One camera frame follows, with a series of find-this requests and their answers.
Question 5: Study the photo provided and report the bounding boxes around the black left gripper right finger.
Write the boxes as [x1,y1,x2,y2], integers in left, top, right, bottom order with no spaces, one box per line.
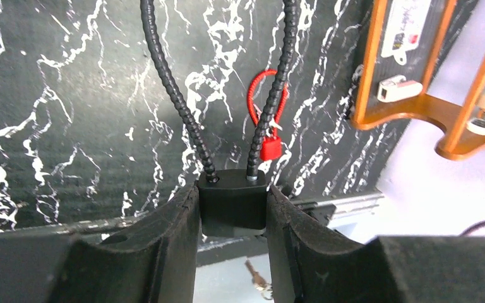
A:
[266,187,485,302]

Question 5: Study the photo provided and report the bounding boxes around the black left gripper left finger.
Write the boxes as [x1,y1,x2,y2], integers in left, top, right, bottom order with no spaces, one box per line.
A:
[0,186,200,302]

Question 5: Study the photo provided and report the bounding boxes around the silver black-lock keys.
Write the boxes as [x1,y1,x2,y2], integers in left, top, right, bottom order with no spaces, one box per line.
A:
[244,259,273,300]

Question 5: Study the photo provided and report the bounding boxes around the black cable padlock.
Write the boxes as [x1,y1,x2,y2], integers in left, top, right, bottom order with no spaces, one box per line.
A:
[140,1,299,237]

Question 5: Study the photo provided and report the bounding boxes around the orange wooden shelf rack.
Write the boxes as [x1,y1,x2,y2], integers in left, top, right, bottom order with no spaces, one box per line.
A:
[351,1,485,160]

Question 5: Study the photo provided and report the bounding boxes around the small pink white eraser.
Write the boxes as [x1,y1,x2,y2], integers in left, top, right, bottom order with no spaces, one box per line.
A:
[376,74,423,103]

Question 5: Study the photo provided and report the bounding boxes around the packaged blister card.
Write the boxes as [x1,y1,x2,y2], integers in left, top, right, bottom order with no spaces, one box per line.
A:
[381,0,431,66]

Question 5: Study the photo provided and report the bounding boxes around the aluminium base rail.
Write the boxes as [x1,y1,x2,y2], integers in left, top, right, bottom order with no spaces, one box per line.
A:
[291,190,385,227]

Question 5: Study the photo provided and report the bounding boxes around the red cable padlock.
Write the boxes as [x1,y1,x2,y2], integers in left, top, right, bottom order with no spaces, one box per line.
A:
[246,69,289,162]

